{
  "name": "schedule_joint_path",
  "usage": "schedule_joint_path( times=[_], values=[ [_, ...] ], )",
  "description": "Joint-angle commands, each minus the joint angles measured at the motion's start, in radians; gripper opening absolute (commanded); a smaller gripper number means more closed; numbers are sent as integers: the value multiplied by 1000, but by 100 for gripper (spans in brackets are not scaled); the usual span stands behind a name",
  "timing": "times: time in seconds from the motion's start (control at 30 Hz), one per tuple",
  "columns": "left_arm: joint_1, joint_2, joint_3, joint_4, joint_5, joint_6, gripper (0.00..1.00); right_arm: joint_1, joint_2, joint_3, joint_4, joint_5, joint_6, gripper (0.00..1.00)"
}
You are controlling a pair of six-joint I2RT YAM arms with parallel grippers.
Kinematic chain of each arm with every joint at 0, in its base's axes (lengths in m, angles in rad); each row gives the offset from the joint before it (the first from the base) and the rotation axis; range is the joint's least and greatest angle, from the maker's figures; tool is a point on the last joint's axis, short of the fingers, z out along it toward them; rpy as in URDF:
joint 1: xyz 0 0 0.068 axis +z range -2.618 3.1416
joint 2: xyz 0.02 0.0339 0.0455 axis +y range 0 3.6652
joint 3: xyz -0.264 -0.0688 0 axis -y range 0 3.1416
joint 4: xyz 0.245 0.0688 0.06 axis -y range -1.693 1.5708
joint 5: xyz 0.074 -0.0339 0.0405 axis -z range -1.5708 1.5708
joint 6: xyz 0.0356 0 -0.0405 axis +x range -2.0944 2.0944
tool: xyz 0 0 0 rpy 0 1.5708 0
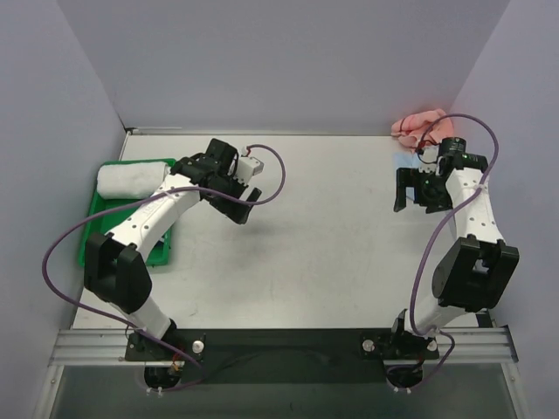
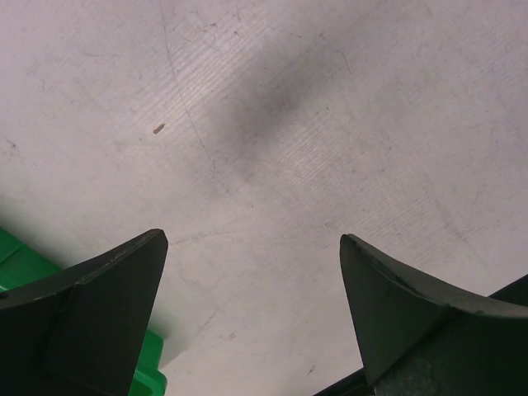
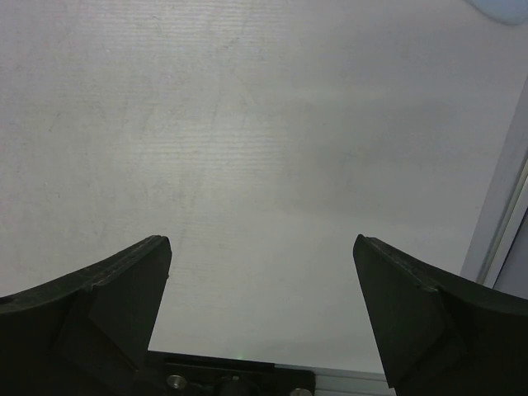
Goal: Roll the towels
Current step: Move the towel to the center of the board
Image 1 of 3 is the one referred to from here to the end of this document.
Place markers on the rolled white towel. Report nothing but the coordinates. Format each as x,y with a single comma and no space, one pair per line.
132,180

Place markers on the aluminium front rail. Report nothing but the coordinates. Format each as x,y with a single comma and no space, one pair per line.
107,347

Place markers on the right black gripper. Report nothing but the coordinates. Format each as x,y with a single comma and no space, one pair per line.
408,180

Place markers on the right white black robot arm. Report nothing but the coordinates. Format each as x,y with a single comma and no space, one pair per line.
475,271

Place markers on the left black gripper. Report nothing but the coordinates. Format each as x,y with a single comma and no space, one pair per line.
233,199

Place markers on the crumpled pink towel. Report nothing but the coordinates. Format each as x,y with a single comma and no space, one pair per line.
409,130

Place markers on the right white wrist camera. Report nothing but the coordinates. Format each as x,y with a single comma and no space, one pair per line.
428,159

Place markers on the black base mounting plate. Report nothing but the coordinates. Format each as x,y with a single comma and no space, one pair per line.
278,356

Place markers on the light blue towel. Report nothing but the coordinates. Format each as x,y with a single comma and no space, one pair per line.
406,160

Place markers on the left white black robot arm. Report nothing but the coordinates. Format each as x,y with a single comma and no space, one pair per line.
115,262

